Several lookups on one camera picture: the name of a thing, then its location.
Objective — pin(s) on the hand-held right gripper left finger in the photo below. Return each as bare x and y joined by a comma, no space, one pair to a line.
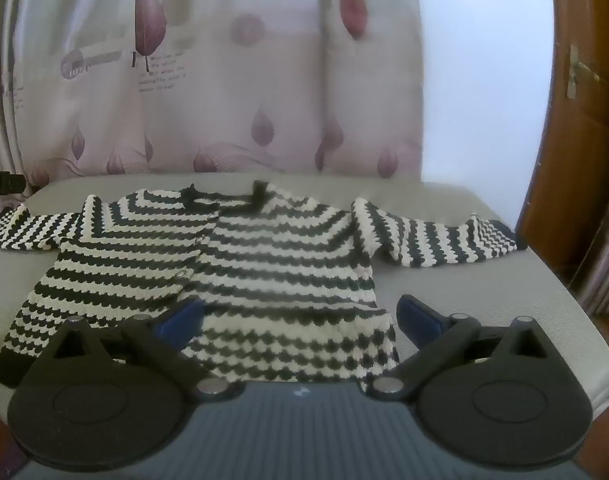
180,316

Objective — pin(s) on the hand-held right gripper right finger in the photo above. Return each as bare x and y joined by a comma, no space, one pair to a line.
418,317

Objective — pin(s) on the black and white striped sweater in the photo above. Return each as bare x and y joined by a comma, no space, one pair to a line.
264,280

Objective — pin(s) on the pink striped curtain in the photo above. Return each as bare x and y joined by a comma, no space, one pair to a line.
604,265

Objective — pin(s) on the pink leaf print curtain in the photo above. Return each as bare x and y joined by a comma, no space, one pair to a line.
209,65

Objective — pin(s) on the brown wooden door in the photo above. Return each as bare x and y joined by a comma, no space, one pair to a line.
574,125

